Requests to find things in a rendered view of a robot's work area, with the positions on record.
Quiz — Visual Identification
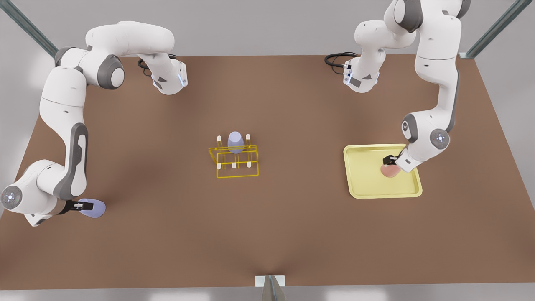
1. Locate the pink cup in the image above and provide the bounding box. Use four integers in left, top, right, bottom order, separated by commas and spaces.
380, 163, 402, 179

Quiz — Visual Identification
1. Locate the lavender cup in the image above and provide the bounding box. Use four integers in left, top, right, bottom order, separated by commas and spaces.
78, 199, 106, 219
227, 131, 245, 154

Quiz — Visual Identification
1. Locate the yellow tray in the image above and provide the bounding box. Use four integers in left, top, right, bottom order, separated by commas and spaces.
343, 144, 423, 199

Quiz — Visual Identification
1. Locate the black cable loop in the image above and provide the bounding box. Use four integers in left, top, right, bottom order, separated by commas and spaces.
324, 52, 359, 75
138, 54, 179, 77

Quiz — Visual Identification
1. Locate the yellow wire cup rack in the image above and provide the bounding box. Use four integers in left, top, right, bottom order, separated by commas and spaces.
208, 134, 260, 179

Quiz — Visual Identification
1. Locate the silver frame post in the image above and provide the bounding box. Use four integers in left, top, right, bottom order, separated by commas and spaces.
0, 0, 59, 59
459, 0, 533, 59
255, 275, 286, 301

